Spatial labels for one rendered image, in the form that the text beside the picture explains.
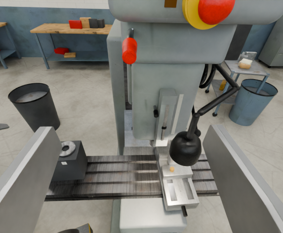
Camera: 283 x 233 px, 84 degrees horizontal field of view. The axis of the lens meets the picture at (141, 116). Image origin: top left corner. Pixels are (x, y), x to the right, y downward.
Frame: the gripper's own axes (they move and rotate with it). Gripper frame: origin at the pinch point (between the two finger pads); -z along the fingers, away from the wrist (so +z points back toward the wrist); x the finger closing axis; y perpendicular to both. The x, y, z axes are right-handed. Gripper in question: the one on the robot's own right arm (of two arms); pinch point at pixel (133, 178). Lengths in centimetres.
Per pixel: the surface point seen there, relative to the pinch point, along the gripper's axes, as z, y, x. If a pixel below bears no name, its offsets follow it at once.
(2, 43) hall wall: -463, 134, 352
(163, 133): -30.4, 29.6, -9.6
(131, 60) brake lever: -16.9, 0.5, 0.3
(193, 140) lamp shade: -18.0, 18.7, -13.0
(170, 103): -30.3, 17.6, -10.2
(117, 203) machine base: -54, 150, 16
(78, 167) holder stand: -40, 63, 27
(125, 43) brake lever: -19.9, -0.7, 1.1
